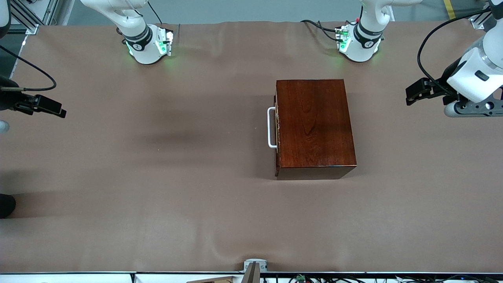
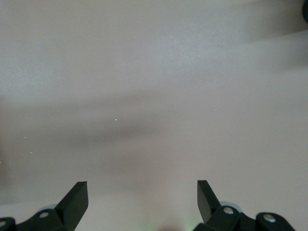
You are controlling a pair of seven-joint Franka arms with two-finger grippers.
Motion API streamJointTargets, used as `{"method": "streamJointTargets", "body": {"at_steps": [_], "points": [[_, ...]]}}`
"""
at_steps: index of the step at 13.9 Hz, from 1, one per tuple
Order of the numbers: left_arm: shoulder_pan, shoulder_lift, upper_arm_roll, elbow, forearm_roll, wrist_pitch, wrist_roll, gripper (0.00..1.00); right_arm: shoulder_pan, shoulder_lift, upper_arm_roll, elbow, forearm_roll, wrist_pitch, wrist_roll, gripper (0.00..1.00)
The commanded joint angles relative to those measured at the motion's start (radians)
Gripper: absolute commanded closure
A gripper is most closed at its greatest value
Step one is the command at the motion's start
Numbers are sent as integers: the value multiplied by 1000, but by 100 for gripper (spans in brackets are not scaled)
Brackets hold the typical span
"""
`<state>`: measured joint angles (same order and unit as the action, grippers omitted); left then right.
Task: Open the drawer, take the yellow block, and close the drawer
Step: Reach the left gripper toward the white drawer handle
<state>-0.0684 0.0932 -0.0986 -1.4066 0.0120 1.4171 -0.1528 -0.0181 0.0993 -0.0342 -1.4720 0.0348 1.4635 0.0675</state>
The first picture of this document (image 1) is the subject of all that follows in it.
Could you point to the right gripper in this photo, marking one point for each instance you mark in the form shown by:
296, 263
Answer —
8, 98

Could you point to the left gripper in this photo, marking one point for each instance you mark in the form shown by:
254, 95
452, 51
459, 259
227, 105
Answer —
439, 90

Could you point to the light wooden drawer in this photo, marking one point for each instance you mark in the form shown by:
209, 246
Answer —
277, 157

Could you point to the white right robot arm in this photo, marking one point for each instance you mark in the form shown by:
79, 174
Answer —
145, 47

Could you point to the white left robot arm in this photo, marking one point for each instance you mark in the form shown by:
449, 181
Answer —
365, 43

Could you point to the black round object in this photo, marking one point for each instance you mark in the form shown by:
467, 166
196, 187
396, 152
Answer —
6, 206

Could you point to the dark brown wooden cabinet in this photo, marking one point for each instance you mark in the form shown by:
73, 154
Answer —
314, 122

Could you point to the brown table cloth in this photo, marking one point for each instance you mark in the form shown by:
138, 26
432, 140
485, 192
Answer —
118, 196

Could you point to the light wooden plank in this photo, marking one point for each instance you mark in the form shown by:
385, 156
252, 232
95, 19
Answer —
220, 280

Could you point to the aluminium frame profile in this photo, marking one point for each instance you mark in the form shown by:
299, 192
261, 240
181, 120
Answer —
477, 21
23, 17

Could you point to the white table edge rail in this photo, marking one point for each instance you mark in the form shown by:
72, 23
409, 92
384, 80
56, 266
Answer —
78, 278

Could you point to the grey metal bracket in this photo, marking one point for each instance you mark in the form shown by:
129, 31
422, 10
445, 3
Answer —
255, 262

